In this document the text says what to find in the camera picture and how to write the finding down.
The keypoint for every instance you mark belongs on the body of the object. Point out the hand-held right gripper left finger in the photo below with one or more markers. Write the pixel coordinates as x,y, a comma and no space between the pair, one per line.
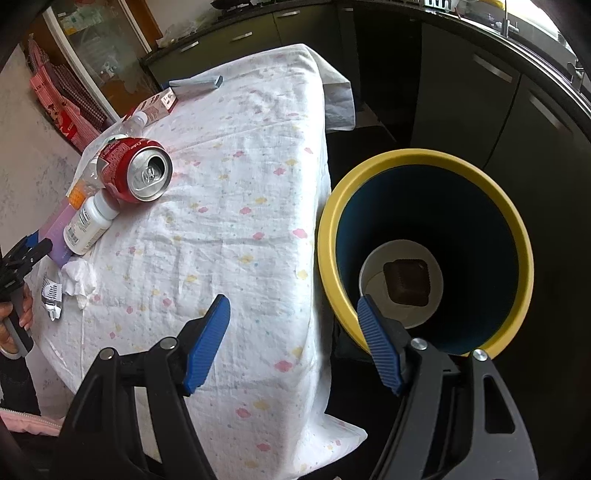
207,341

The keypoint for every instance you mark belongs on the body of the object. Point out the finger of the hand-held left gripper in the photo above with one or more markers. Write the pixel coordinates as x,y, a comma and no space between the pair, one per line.
34,253
27,241

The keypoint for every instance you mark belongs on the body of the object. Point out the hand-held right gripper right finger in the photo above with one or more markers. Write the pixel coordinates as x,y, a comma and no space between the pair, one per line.
378,341

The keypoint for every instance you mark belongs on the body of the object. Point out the purple box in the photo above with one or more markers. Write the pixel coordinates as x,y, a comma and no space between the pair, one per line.
56,233

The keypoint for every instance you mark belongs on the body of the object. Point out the silver foil wrapper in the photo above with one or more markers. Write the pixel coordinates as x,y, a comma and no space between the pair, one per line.
51,295

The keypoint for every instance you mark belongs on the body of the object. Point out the white tissue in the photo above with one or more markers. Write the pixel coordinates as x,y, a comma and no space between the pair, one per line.
78,277

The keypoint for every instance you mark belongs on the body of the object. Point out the white pill bottle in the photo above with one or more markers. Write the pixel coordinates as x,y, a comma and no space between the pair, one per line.
85,221

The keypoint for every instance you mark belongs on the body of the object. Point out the orange spiky pad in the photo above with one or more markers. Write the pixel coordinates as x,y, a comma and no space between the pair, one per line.
77,196

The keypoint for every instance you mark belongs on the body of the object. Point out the red soda can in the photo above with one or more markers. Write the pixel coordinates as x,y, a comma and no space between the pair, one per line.
120,157

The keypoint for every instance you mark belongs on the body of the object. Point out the yellow-rimmed blue bin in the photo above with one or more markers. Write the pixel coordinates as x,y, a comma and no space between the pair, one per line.
331,221

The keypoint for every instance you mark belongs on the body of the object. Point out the clear plastic bottle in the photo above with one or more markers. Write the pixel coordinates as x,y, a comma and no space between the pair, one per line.
134,122

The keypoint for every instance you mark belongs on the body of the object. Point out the person's left forearm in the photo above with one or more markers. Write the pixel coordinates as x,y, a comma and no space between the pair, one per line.
11,383

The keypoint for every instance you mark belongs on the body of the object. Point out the person's left hand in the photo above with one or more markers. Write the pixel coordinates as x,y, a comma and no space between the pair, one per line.
27,309

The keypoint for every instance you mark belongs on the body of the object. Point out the white paper cup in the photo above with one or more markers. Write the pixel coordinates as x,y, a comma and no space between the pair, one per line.
373,277

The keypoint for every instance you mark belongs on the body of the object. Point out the brown square piece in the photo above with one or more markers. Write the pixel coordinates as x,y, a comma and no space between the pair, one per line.
406,281

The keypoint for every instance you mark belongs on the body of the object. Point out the pink garment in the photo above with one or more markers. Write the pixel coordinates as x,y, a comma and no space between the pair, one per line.
27,422

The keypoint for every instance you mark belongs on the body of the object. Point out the white printed tablecloth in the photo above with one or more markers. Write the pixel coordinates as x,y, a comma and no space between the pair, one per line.
231,207

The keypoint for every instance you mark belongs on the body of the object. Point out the red checked bag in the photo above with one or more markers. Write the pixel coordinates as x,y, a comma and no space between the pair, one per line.
64,101

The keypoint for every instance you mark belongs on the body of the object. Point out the red and white carton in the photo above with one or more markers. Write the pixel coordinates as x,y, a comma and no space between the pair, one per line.
159,104

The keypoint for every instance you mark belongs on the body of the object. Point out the glass door cabinet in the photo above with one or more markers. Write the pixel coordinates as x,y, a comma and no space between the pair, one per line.
101,46

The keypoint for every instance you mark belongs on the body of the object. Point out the grey under cloth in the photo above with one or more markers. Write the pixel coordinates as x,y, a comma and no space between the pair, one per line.
339,106

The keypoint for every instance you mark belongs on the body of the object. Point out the clear plastic bag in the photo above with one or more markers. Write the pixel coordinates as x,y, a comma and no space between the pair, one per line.
170,41

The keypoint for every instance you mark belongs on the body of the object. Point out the dark kitchen cabinets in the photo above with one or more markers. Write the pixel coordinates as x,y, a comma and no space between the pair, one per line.
461,92

